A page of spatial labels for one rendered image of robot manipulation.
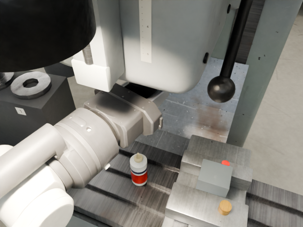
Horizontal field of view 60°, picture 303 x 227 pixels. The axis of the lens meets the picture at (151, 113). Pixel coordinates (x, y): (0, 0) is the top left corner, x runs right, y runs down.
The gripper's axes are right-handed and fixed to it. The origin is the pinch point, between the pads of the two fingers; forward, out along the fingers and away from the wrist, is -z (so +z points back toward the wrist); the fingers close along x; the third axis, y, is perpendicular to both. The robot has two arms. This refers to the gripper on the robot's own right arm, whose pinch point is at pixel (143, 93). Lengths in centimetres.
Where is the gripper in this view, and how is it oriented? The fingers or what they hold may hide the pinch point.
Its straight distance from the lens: 44.2
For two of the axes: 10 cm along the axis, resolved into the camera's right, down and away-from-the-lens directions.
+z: -6.0, 5.6, -5.6
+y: -0.1, 7.0, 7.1
